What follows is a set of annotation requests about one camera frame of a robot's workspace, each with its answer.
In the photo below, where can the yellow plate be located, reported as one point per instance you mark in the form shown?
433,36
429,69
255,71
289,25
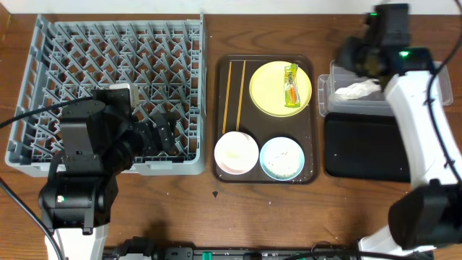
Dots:
267,89

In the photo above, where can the clear plastic bin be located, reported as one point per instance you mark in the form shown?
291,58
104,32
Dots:
342,91

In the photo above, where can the black equipment rail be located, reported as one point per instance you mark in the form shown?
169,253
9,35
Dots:
145,248

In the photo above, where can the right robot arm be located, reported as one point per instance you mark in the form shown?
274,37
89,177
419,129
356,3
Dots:
429,216

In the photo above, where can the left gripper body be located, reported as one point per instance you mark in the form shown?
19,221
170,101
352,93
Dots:
144,141

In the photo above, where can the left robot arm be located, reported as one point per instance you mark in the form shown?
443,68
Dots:
101,140

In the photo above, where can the dark brown serving tray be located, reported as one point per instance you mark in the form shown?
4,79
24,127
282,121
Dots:
301,127

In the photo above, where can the black waste tray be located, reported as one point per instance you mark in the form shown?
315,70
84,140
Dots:
364,147

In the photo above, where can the grey dishwasher rack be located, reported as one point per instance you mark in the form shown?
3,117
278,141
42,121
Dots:
165,59

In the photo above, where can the light blue bowl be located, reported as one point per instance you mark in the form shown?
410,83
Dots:
282,159

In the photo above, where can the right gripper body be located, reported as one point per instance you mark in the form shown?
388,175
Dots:
351,56

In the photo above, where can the white pink bowl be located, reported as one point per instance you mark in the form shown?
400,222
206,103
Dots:
236,153

